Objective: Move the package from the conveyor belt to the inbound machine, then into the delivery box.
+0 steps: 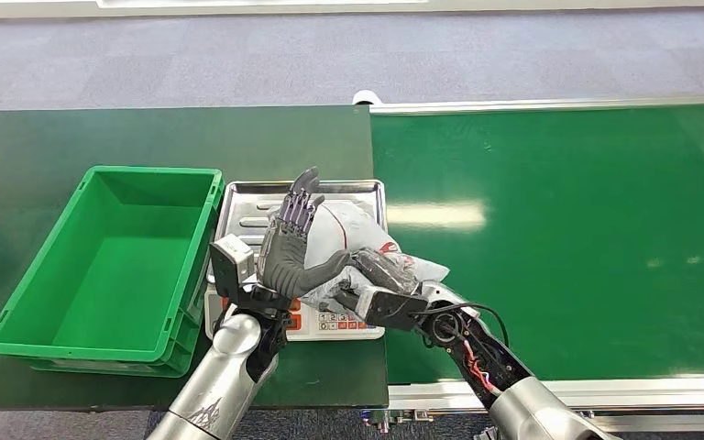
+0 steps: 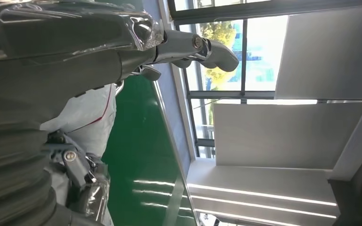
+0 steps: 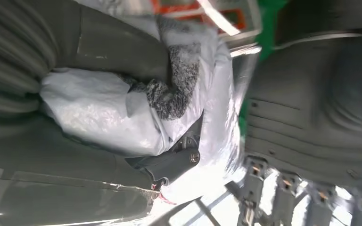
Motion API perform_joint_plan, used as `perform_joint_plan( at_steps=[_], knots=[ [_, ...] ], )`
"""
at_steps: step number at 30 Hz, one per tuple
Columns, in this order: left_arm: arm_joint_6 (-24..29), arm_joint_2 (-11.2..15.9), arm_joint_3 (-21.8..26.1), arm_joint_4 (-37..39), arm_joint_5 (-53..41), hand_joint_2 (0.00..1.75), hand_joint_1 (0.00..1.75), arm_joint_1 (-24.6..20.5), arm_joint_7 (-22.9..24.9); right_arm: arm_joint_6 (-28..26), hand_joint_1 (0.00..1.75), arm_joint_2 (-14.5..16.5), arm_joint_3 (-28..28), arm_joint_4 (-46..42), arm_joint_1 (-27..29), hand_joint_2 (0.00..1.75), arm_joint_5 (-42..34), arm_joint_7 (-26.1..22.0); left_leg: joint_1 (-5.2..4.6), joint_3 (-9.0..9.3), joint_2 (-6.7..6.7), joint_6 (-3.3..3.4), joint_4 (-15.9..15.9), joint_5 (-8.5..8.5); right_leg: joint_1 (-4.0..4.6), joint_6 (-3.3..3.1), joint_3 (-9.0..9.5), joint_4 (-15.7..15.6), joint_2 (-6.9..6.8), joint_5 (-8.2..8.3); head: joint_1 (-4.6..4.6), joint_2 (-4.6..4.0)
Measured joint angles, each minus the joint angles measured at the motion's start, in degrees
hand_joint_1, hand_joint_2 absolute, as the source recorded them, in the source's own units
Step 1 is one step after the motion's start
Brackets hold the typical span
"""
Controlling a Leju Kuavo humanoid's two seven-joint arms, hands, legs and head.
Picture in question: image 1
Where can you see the steel scale tray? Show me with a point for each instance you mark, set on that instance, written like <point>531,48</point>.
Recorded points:
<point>249,206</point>

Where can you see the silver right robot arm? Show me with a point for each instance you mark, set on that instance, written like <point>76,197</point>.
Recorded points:
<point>510,388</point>

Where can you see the white electronic scale body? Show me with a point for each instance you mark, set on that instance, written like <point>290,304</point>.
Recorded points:
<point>315,328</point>

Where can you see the dark green table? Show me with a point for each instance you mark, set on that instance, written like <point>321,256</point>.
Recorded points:
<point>145,136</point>

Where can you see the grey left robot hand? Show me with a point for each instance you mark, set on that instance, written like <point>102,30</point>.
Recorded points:
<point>285,255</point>

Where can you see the green conveyor belt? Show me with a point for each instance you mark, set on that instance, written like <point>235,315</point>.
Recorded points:
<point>570,243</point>

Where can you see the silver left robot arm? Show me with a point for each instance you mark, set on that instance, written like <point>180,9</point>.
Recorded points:
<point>218,382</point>

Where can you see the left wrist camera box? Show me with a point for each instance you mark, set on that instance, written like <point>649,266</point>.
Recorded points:
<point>230,261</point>

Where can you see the white roller end cap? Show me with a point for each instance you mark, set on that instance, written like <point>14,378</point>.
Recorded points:
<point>365,97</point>

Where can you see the aluminium conveyor frame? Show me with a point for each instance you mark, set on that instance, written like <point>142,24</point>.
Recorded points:
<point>631,388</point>

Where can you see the green plastic bin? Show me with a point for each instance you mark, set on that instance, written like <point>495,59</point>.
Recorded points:
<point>115,279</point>
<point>176,358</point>

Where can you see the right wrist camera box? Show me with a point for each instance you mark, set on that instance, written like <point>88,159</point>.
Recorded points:
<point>394,310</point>

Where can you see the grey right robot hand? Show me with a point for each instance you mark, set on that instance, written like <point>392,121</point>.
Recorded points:
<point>385,270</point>

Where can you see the grey plastic mailer package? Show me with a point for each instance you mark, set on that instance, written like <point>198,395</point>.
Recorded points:
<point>343,234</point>

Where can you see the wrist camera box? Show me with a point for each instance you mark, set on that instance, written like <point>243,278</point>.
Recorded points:
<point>394,310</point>
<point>230,261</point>

